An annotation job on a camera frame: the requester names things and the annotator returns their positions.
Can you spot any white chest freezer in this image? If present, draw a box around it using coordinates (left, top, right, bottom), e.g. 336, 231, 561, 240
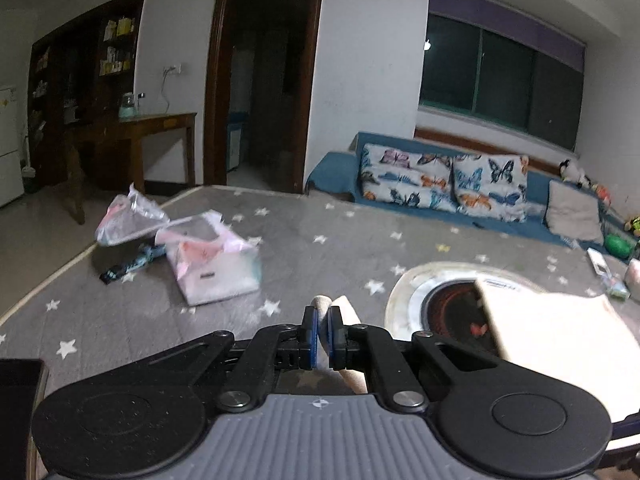
227, 112, 249, 173

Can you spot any grey cushion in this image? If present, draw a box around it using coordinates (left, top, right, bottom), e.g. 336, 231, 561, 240
544, 180, 606, 246

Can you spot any pink and white plastic bag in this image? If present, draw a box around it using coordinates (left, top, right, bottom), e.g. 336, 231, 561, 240
155, 210, 262, 307

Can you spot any cream cloth garment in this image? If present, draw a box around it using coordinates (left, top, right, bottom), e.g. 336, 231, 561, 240
310, 277, 640, 421

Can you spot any blue sofa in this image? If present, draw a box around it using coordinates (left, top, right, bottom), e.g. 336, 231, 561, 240
306, 131, 640, 262

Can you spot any purple window blind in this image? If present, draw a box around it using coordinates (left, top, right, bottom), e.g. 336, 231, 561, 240
429, 0, 586, 73

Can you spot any green ball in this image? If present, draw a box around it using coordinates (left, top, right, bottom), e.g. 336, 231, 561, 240
604, 234, 636, 260

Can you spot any window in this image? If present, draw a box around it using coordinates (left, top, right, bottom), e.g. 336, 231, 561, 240
419, 12, 586, 153

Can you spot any penguin plush toy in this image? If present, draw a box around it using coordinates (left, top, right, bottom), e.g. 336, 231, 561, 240
557, 159, 591, 186

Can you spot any round table heater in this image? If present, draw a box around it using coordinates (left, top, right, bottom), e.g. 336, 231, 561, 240
385, 261, 546, 356

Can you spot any white refrigerator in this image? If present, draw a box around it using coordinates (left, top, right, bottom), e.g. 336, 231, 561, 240
0, 85, 26, 208

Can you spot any dark wooden door frame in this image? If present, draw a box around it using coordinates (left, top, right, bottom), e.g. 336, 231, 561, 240
202, 0, 327, 193

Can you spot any butterfly print cushion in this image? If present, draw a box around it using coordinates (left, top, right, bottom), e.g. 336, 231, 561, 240
452, 154, 529, 223
360, 143, 458, 212

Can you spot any grey star-patterned blanket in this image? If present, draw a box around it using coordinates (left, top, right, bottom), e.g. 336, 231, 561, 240
0, 185, 640, 411

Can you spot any dark wooden shelf unit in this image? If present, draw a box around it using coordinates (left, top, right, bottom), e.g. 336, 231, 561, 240
27, 0, 147, 186

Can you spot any clear plastic bag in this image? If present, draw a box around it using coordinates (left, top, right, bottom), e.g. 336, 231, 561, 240
95, 183, 171, 247

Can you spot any wooden desk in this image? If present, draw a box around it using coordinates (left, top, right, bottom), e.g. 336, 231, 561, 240
65, 112, 198, 195

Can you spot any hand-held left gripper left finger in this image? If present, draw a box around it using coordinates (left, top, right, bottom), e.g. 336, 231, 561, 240
145, 306, 319, 412

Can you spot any white flat box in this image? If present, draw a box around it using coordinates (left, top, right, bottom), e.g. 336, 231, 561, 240
586, 247, 613, 281

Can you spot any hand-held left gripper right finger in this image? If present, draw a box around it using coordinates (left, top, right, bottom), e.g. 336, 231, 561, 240
327, 306, 502, 412

